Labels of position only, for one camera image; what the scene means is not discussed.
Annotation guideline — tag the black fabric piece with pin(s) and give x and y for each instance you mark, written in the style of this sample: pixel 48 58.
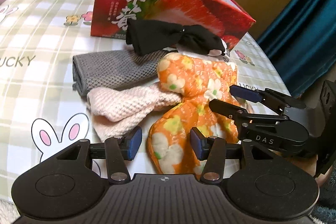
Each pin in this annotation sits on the black fabric piece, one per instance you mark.
pixel 147 36

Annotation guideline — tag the checkered bunny tablecloth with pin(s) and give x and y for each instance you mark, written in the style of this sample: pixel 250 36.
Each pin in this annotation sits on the checkered bunny tablecloth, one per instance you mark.
pixel 38 41

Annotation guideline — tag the grey knitted cloth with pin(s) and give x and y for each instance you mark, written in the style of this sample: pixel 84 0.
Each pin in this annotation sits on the grey knitted cloth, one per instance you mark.
pixel 113 69

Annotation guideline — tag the orange floral plush toy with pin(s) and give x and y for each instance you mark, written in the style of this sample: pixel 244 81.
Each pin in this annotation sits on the orange floral plush toy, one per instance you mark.
pixel 198 81

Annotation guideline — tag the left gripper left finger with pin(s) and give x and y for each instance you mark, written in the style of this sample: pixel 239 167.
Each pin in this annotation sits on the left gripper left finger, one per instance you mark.
pixel 119 149

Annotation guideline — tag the pink knitted cloth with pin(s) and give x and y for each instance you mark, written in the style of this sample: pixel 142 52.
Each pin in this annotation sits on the pink knitted cloth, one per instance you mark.
pixel 118 112

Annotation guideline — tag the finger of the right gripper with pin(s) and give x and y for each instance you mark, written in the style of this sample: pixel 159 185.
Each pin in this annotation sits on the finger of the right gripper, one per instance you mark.
pixel 273 100
pixel 240 115

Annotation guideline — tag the teal curtain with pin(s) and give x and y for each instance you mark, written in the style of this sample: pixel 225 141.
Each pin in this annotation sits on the teal curtain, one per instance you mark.
pixel 300 43

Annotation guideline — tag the red strawberry cardboard box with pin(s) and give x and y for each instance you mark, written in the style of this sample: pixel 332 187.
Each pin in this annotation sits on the red strawberry cardboard box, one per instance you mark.
pixel 224 18

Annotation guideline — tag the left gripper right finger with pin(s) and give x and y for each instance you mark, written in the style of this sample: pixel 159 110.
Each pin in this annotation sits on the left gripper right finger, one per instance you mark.
pixel 213 150

